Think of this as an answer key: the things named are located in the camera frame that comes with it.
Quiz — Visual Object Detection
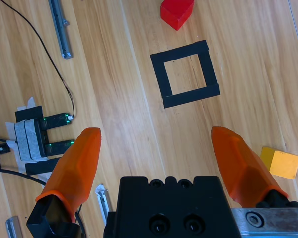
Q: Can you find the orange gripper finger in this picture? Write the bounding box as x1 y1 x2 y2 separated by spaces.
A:
211 126 298 209
26 127 102 238

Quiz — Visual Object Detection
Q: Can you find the yellow wooden block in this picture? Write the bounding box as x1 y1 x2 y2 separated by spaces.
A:
260 146 298 180

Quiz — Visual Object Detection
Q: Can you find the red wooden block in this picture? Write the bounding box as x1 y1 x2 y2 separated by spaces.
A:
160 0 195 31

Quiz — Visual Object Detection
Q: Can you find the black USB dongle green light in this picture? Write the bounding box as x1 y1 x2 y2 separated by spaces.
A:
41 113 73 130
45 140 75 156

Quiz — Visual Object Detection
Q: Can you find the black tape piece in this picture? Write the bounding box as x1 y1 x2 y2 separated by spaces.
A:
25 157 63 176
14 106 43 123

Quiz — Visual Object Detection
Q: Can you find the black tape square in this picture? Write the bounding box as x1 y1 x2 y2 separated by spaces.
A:
150 39 221 109

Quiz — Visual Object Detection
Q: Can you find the aluminium rail with taped end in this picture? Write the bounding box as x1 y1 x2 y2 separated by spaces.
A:
95 183 113 226

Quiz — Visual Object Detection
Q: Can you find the thick black cable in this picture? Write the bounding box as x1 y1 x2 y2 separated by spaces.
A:
0 168 86 238

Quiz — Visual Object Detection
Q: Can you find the thin black cable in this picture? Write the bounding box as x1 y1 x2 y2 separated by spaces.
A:
0 0 75 118

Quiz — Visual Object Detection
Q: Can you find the long aluminium rail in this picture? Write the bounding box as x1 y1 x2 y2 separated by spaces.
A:
48 0 74 60

